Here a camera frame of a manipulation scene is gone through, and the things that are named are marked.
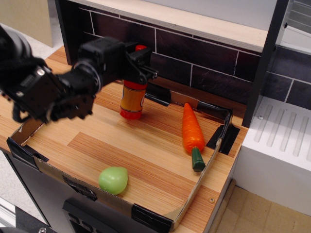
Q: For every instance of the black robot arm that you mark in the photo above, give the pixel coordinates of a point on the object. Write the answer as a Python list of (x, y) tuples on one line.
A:
[(45, 96)]

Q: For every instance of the green toy pear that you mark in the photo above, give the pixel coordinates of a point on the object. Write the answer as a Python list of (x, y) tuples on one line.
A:
[(113, 180)]

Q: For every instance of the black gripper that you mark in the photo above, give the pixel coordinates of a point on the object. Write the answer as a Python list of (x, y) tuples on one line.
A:
[(109, 59)]

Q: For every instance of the orange toy carrot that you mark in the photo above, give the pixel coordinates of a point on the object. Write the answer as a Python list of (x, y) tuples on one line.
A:
[(193, 139)]

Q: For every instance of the wooden shelf with black posts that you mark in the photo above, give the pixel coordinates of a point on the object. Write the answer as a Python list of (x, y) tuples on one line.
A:
[(210, 59)]

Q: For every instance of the red yellow hot sauce bottle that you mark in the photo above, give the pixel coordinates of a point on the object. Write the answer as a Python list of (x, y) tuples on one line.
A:
[(132, 100)]

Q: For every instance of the cardboard fence with black tape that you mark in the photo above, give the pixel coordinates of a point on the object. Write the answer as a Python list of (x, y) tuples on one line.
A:
[(161, 173)]

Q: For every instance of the white toy sink drainboard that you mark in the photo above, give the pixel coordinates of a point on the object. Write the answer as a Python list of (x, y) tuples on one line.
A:
[(275, 158)]

